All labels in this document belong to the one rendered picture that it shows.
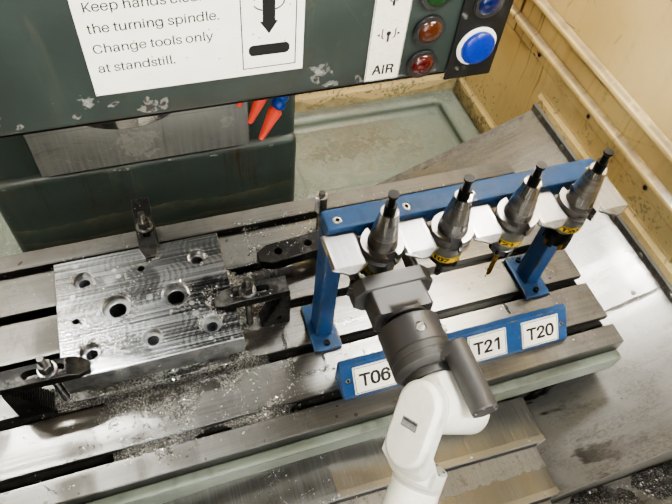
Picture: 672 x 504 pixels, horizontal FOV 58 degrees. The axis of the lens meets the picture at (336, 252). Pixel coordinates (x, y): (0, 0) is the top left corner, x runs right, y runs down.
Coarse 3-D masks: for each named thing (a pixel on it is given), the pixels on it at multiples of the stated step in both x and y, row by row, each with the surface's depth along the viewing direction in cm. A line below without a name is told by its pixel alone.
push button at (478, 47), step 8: (480, 32) 50; (488, 32) 51; (472, 40) 50; (480, 40) 50; (488, 40) 51; (464, 48) 51; (472, 48) 51; (480, 48) 51; (488, 48) 51; (464, 56) 51; (472, 56) 51; (480, 56) 52; (488, 56) 52
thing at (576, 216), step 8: (560, 192) 95; (560, 200) 95; (568, 208) 93; (576, 208) 94; (592, 208) 94; (568, 216) 95; (576, 216) 94; (584, 216) 93; (592, 216) 95; (576, 224) 95
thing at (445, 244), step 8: (440, 216) 91; (432, 224) 89; (472, 224) 90; (432, 232) 89; (440, 232) 89; (472, 232) 89; (440, 240) 88; (448, 240) 88; (456, 240) 88; (464, 240) 88; (440, 248) 89; (448, 248) 89; (456, 248) 90; (464, 248) 90
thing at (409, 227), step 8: (400, 224) 90; (408, 224) 90; (416, 224) 90; (424, 224) 90; (400, 232) 89; (408, 232) 89; (416, 232) 89; (424, 232) 90; (408, 240) 88; (416, 240) 89; (424, 240) 89; (432, 240) 89; (408, 248) 88; (416, 248) 88; (424, 248) 88; (432, 248) 88; (408, 256) 87; (416, 256) 87; (424, 256) 87
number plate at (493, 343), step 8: (504, 328) 111; (472, 336) 110; (480, 336) 110; (488, 336) 111; (496, 336) 111; (504, 336) 112; (472, 344) 110; (480, 344) 111; (488, 344) 111; (496, 344) 112; (504, 344) 112; (480, 352) 111; (488, 352) 111; (496, 352) 112; (504, 352) 112; (480, 360) 111
